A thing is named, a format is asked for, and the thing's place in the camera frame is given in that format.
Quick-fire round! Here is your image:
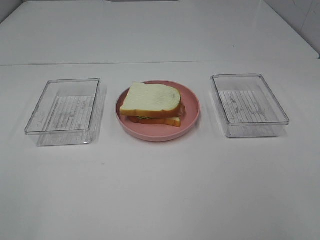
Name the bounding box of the bread slice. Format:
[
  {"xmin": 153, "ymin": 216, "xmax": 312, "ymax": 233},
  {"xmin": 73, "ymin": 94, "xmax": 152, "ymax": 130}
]
[
  {"xmin": 127, "ymin": 116, "xmax": 181, "ymax": 127},
  {"xmin": 119, "ymin": 82, "xmax": 181, "ymax": 118}
]

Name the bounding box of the green lettuce leaf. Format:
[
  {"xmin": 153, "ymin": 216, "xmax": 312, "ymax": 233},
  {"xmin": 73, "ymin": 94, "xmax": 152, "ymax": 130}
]
[{"xmin": 136, "ymin": 116, "xmax": 153, "ymax": 119}]

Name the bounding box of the bacon strip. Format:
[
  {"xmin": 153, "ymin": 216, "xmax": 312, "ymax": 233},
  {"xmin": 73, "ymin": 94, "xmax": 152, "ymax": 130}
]
[{"xmin": 178, "ymin": 104, "xmax": 186, "ymax": 117}]

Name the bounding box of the pink round plate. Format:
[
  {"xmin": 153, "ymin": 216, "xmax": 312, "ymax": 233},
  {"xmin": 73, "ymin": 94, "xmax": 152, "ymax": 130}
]
[{"xmin": 115, "ymin": 80, "xmax": 201, "ymax": 142}]

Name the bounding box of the right clear plastic container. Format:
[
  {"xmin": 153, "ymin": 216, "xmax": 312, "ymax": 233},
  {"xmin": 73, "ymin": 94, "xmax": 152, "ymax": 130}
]
[{"xmin": 211, "ymin": 73, "xmax": 290, "ymax": 138}]

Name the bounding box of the clear plastic container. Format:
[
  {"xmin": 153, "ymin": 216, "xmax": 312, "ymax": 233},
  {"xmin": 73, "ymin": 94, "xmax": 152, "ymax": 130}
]
[
  {"xmin": 24, "ymin": 78, "xmax": 102, "ymax": 147},
  {"xmin": 211, "ymin": 73, "xmax": 290, "ymax": 138}
]

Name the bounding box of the left clear plastic container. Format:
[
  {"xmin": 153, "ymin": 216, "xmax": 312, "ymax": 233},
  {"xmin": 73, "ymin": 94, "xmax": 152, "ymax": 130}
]
[{"xmin": 24, "ymin": 78, "xmax": 102, "ymax": 147}]

